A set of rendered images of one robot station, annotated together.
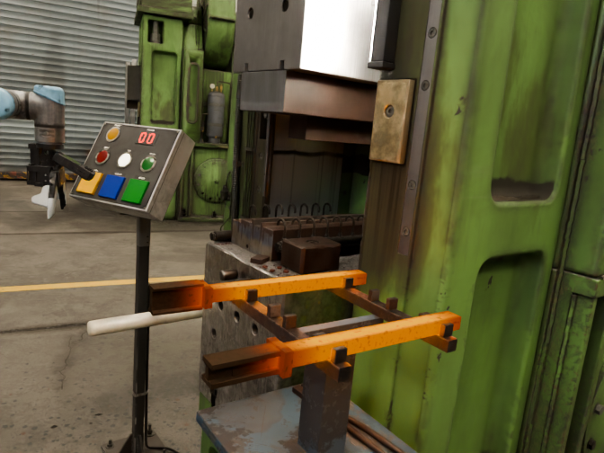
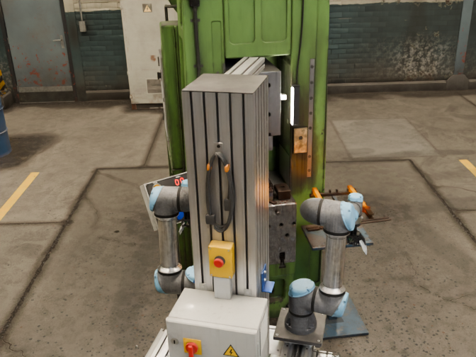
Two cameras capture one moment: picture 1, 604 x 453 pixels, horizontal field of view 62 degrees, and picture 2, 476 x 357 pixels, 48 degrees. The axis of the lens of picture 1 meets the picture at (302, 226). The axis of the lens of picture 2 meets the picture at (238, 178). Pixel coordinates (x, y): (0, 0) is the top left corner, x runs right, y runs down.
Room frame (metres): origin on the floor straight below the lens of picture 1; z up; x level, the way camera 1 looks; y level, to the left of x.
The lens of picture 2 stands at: (-0.12, 2.94, 2.49)
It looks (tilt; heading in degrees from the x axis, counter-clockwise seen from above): 24 degrees down; 298
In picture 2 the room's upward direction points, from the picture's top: 2 degrees counter-clockwise
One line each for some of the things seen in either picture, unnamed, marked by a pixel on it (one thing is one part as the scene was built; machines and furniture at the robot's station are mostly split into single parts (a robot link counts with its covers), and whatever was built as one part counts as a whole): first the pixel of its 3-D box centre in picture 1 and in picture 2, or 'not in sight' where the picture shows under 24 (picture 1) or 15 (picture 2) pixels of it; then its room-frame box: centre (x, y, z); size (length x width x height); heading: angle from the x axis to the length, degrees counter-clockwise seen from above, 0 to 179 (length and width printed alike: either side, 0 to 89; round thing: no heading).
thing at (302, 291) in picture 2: not in sight; (302, 295); (0.60, 1.02, 0.98); 0.13 x 0.12 x 0.14; 5
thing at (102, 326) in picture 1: (162, 316); not in sight; (1.47, 0.41, 0.62); 0.44 x 0.05 x 0.05; 128
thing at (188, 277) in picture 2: not in sight; (197, 282); (1.09, 1.14, 0.98); 0.13 x 0.12 x 0.14; 21
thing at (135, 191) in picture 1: (136, 191); not in sight; (1.49, 0.51, 1.01); 0.07 x 0.05 x 0.07; 63
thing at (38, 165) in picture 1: (47, 164); (190, 216); (1.39, 0.72, 1.07); 0.09 x 0.08 x 0.12; 103
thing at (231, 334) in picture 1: (320, 325); (259, 216); (1.35, -0.08, 0.69); 0.56 x 0.38 x 0.45; 128
